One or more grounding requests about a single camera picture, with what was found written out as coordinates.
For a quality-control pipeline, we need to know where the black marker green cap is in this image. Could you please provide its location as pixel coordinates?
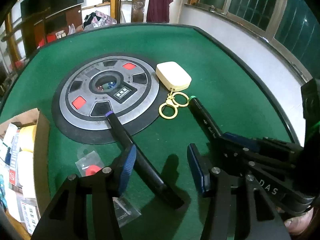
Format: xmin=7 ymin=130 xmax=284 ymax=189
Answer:
xmin=188 ymin=96 xmax=222 ymax=143

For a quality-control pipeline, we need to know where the clear packet with red part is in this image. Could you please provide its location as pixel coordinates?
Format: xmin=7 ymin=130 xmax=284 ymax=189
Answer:
xmin=75 ymin=148 xmax=141 ymax=228

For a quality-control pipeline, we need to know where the black marker purple cap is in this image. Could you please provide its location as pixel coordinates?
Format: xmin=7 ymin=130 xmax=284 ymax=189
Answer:
xmin=105 ymin=110 xmax=186 ymax=210

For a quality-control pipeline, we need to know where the yellow tape roll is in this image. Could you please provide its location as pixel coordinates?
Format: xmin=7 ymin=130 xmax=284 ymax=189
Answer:
xmin=18 ymin=125 xmax=37 ymax=152

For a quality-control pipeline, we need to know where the red white medicine box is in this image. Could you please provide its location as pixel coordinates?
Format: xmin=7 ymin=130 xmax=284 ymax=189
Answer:
xmin=9 ymin=129 xmax=21 ymax=186

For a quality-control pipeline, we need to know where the white small carton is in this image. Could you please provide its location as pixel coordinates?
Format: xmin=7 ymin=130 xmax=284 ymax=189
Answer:
xmin=3 ymin=123 xmax=18 ymax=148

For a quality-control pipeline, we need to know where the person right hand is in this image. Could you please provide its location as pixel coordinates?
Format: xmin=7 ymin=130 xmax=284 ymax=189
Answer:
xmin=284 ymin=207 xmax=317 ymax=236

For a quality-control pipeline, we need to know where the brown cardboard box tray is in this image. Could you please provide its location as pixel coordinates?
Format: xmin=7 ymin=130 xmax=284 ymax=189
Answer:
xmin=1 ymin=108 xmax=50 ymax=239

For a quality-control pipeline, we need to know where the cream rounded plastic case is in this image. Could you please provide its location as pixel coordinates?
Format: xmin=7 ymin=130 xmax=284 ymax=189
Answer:
xmin=156 ymin=61 xmax=192 ymax=92

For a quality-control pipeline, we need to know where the window with green grille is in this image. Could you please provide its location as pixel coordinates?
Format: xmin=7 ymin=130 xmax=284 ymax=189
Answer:
xmin=188 ymin=0 xmax=319 ymax=80

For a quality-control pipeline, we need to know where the round grey mahjong table hub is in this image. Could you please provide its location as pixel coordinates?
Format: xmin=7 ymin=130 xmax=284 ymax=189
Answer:
xmin=52 ymin=53 xmax=167 ymax=145

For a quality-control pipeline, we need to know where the maroon cloth on chair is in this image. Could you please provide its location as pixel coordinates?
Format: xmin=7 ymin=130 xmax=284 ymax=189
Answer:
xmin=146 ymin=0 xmax=173 ymax=23

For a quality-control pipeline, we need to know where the wooden chair with carving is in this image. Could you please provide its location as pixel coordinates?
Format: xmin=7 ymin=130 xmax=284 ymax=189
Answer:
xmin=116 ymin=0 xmax=145 ymax=24

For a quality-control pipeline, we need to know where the pile of clothes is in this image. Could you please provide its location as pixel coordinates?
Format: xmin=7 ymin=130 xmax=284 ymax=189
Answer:
xmin=83 ymin=11 xmax=117 ymax=30

